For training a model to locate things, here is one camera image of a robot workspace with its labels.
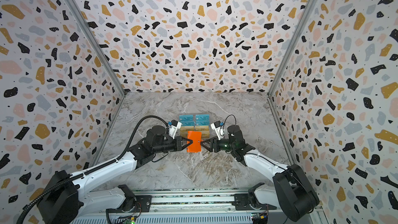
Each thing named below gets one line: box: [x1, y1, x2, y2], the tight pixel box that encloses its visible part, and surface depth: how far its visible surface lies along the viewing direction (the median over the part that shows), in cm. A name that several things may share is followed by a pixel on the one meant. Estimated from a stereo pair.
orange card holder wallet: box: [186, 130, 202, 153], surface depth 79 cm
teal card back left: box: [178, 114, 194, 121], surface depth 97 cm
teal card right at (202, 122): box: [195, 119, 210, 126], surface depth 97 cm
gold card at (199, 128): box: [189, 125, 209, 132], surface depth 97 cm
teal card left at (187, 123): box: [180, 120, 195, 127], surface depth 97 cm
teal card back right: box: [195, 114, 210, 121], surface depth 99 cm
